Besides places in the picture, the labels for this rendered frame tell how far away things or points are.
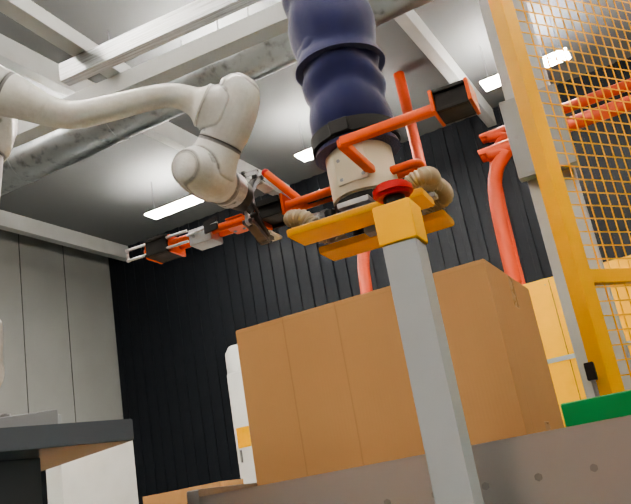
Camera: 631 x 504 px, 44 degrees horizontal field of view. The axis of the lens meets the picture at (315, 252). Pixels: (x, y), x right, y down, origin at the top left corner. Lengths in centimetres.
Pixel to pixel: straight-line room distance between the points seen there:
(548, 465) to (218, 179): 88
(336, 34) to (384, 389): 90
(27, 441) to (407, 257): 70
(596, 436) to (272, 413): 71
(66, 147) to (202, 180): 781
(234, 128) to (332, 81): 35
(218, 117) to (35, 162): 812
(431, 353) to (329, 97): 88
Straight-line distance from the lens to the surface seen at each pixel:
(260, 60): 811
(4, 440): 140
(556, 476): 138
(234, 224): 204
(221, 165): 171
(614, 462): 137
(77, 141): 935
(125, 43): 465
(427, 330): 125
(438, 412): 124
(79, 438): 145
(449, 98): 163
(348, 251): 202
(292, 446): 172
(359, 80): 196
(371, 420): 163
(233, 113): 172
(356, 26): 203
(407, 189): 133
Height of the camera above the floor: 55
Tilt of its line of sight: 17 degrees up
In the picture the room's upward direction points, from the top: 10 degrees counter-clockwise
